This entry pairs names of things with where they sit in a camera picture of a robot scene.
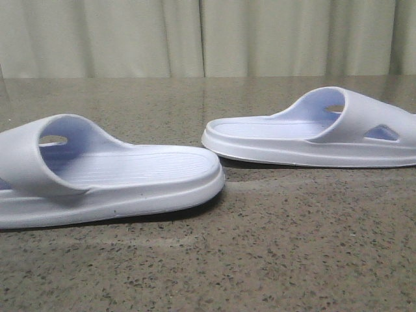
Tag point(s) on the pale green curtain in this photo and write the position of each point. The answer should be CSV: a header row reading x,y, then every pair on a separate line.
x,y
47,39

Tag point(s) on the light blue slipper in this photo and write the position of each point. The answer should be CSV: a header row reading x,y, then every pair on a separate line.
x,y
328,126
65,169

